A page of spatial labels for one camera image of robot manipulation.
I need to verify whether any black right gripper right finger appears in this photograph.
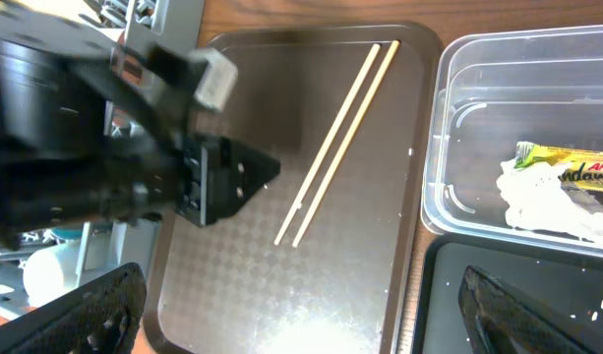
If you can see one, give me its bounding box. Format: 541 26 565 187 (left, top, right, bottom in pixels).
458 265 603 354

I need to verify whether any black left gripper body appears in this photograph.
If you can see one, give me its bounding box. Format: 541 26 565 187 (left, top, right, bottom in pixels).
49 46 208 225

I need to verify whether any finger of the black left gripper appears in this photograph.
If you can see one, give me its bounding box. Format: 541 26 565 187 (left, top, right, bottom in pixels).
200 135 280 226

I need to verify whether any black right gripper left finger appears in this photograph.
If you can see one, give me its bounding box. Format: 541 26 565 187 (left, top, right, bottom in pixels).
0 263 147 353

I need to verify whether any pale green cup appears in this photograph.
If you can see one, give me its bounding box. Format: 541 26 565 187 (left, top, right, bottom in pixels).
23 241 80 307

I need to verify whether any wooden chopstick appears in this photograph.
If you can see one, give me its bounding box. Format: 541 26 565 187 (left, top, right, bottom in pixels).
273 44 381 246
292 39 400 248

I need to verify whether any light blue bowl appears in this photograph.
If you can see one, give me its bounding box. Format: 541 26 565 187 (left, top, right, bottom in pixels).
49 227 83 241

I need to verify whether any food wrapper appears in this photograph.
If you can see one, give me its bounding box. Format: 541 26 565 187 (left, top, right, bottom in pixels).
496 142 603 245

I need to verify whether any black waste tray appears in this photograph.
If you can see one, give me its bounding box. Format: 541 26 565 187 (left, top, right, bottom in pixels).
412 234 603 353

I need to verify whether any grey plastic dish rack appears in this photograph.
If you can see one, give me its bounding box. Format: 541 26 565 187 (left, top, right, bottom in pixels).
0 0 205 320

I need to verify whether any dark brown serving tray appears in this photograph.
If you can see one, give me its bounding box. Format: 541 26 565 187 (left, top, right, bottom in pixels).
143 23 443 353

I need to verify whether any clear plastic bin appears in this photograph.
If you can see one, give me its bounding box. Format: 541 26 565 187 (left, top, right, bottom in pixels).
421 25 603 258

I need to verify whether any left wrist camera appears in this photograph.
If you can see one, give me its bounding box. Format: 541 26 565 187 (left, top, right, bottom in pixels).
188 48 238 112

